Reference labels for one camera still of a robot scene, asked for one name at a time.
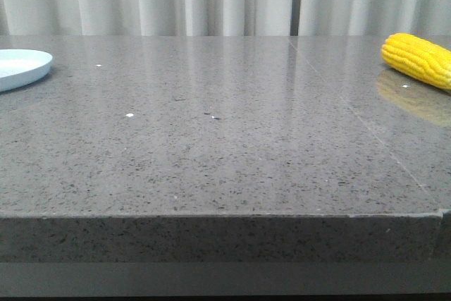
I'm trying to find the yellow corn cob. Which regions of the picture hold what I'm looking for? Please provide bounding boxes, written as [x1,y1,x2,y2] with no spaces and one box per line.
[381,32,450,91]

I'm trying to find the light blue round plate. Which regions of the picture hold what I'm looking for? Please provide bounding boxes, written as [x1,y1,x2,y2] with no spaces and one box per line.
[1,49,54,92]

